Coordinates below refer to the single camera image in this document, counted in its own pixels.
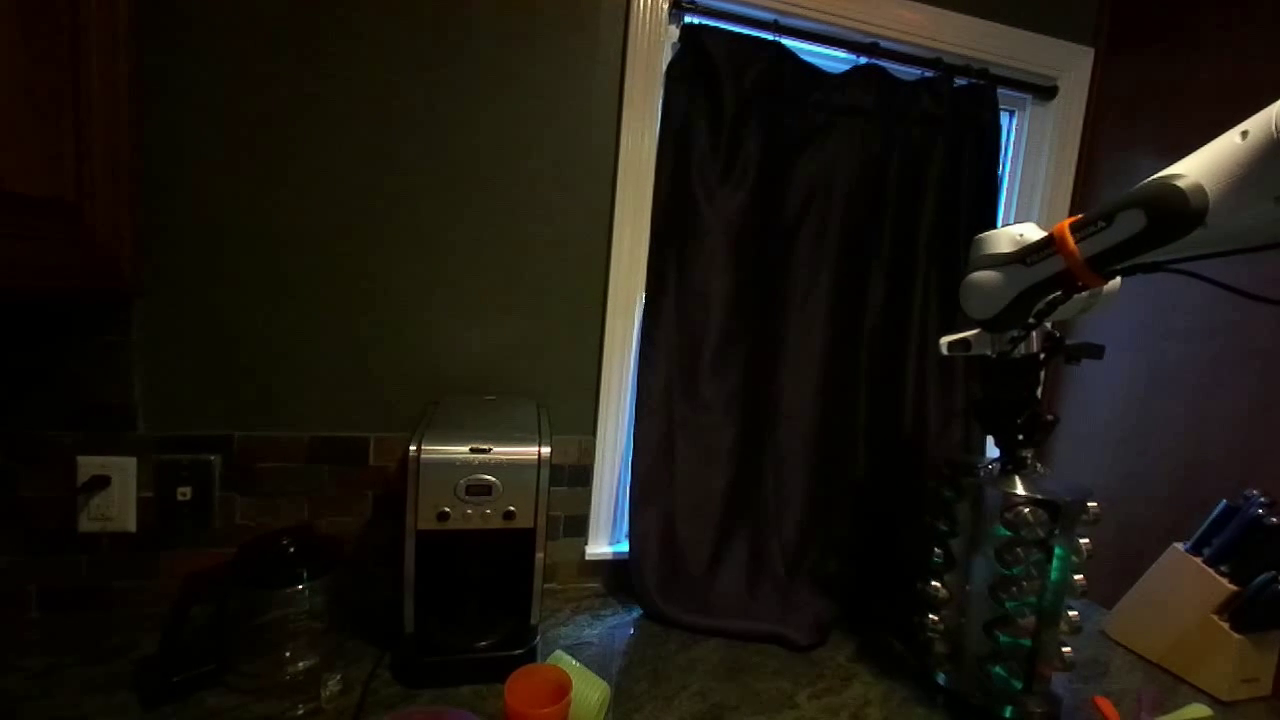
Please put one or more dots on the white wall outlet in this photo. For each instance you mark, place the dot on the white wall outlet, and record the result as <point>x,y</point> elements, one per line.
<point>118,515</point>

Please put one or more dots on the orange plastic cup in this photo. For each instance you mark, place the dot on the orange plastic cup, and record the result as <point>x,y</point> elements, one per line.
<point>536,693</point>

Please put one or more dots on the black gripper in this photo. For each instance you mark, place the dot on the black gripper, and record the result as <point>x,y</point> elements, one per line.
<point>1023,400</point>

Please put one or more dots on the glass coffee carafe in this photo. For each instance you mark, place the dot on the glass coffee carafe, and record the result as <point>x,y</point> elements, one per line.
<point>273,625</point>

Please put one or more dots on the dark window curtain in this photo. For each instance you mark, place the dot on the dark window curtain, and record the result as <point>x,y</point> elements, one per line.
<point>803,334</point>

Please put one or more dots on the wooden knife block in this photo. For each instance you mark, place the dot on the wooden knife block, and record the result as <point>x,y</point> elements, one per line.
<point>1172,621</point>

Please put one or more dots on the yellow-green plastic cup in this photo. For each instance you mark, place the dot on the yellow-green plastic cup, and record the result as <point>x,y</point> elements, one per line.
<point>588,685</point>

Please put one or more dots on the green plastic utensil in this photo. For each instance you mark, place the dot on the green plastic utensil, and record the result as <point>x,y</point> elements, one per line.
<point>1186,715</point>

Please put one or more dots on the dark wall switch plate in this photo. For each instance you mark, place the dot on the dark wall switch plate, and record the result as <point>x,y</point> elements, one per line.
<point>187,494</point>

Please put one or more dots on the stainless steel coffee maker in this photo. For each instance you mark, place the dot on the stainless steel coffee maker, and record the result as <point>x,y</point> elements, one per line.
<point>474,494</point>

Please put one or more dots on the orange plastic spatula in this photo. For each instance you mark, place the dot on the orange plastic spatula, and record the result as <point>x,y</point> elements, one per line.
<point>1105,708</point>

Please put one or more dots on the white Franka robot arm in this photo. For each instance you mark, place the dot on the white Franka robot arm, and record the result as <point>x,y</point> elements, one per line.
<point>1202,186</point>

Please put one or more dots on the white window frame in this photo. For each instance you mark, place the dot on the white window frame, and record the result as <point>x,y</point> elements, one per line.
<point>625,265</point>

